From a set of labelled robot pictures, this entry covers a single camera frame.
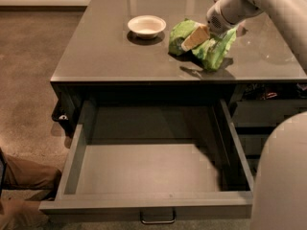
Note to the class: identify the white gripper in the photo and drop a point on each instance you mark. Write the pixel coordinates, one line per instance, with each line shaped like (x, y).
(215, 20)

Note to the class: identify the green rice chip bag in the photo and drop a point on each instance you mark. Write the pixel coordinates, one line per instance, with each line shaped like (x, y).
(210, 53)

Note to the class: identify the open grey top drawer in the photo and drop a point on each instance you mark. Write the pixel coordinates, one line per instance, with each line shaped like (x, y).
(125, 159)

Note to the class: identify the white paper bowl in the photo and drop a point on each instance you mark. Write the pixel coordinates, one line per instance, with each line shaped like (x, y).
(147, 26)

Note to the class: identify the grey counter cabinet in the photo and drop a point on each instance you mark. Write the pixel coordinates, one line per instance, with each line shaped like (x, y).
(105, 56)

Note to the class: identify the dark lower side drawers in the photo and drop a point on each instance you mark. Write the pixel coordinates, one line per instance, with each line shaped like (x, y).
(255, 120)

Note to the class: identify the person leg in khaki trousers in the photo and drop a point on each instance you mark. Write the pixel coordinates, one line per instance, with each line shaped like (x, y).
(21, 174)

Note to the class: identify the metal drawer handle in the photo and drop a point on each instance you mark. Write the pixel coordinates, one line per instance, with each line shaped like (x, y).
(155, 218)

